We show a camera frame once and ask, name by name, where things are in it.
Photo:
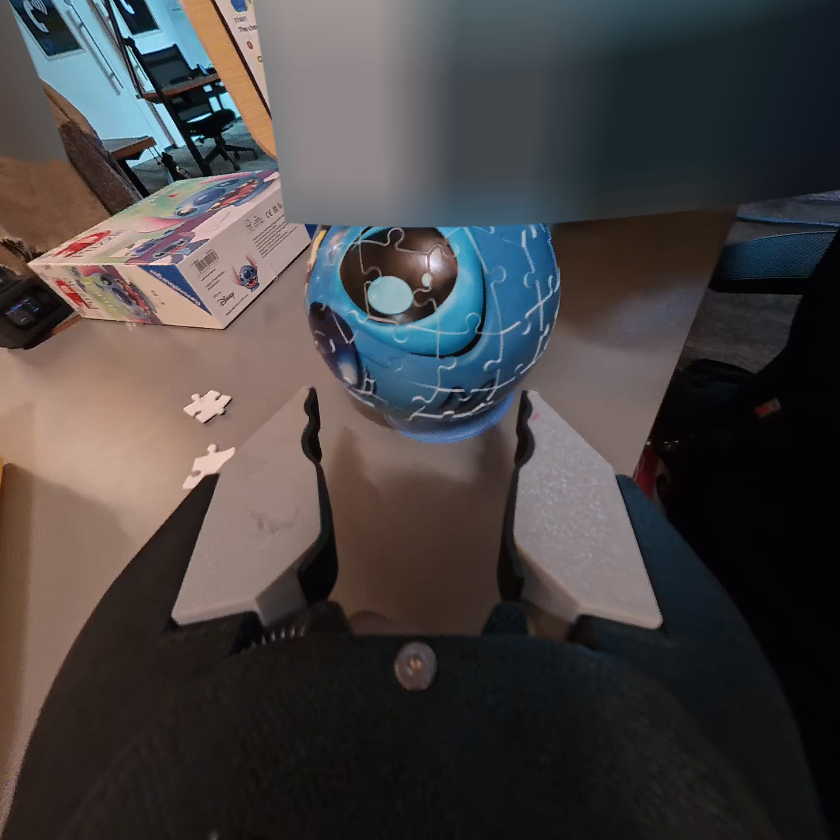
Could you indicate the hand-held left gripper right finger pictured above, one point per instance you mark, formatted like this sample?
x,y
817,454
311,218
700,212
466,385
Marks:
x,y
577,525

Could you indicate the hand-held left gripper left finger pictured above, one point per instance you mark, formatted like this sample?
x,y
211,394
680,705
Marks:
x,y
256,525

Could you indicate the blue puzzle ball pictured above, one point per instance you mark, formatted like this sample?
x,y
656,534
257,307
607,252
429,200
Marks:
x,y
459,341

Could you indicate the white puzzle piece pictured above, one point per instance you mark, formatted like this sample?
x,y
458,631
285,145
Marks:
x,y
207,467
207,407

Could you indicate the cartoon print puzzle box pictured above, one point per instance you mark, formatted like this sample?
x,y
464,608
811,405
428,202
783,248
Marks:
x,y
184,262

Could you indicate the black device with screen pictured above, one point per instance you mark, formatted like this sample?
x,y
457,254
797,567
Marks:
x,y
29,312

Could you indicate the blue chair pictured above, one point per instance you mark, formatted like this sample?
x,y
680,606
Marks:
x,y
774,249

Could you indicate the brown side table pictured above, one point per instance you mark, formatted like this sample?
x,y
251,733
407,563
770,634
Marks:
x,y
128,145

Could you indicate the grey fabric furniture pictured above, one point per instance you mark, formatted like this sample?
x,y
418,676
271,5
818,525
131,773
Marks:
x,y
92,157

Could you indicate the black office chair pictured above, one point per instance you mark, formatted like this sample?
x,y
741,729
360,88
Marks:
x,y
210,121

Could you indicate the brown desk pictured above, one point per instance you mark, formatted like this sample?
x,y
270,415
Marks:
x,y
180,84

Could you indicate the wooden document stand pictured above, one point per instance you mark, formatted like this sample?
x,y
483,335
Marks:
x,y
229,65

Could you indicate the printed instruction sheet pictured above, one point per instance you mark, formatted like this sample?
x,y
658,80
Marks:
x,y
246,26

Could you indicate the blue wall sign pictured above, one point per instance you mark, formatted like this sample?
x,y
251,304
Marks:
x,y
46,26
139,14

